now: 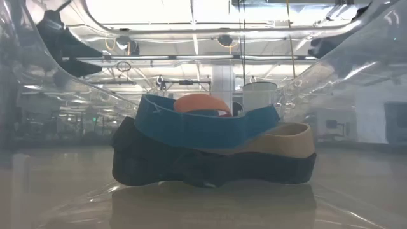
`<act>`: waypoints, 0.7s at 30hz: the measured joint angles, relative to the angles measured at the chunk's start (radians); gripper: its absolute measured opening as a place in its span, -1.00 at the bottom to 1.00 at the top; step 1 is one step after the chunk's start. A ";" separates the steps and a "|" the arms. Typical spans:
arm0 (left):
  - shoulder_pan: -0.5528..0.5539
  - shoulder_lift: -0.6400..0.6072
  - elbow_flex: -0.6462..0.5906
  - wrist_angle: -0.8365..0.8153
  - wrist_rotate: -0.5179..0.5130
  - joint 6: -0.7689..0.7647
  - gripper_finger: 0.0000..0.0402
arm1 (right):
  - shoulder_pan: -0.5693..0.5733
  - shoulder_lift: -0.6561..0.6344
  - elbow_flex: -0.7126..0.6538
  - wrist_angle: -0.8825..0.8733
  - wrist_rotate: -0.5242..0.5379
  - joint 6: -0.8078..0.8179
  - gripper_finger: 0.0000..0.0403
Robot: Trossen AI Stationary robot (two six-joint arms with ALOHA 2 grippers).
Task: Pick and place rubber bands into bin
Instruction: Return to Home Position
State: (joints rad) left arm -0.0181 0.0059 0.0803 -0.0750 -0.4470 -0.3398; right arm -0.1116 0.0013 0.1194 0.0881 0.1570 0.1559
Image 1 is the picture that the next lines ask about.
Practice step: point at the white cylindrical device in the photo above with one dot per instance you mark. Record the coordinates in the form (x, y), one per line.
(259, 95)

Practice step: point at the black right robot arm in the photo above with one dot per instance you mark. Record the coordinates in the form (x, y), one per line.
(324, 47)

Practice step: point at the clear plastic bin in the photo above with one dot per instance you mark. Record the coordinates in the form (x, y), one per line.
(47, 191)

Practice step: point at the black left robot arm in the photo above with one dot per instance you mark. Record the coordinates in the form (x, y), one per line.
(63, 41)

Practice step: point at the long black rubber band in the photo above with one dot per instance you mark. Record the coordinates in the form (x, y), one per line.
(152, 165)

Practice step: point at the tan rubber band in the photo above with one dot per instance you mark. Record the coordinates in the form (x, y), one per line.
(286, 143)

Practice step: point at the large orange rubber band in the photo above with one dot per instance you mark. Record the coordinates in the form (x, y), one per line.
(200, 103)

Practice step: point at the dark blue rubber band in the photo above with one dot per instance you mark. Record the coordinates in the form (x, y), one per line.
(190, 130)

